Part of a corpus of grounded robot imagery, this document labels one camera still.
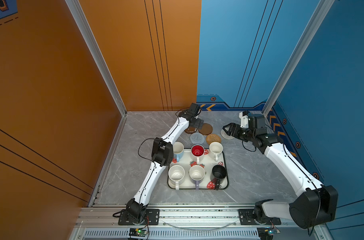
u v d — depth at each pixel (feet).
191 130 3.56
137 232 2.33
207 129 3.63
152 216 2.41
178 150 3.01
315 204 1.26
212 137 3.45
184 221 2.40
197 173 2.85
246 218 2.40
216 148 3.08
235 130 2.29
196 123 3.08
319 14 2.34
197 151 3.08
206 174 2.88
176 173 2.85
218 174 2.79
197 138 3.38
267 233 2.33
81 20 2.40
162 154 2.23
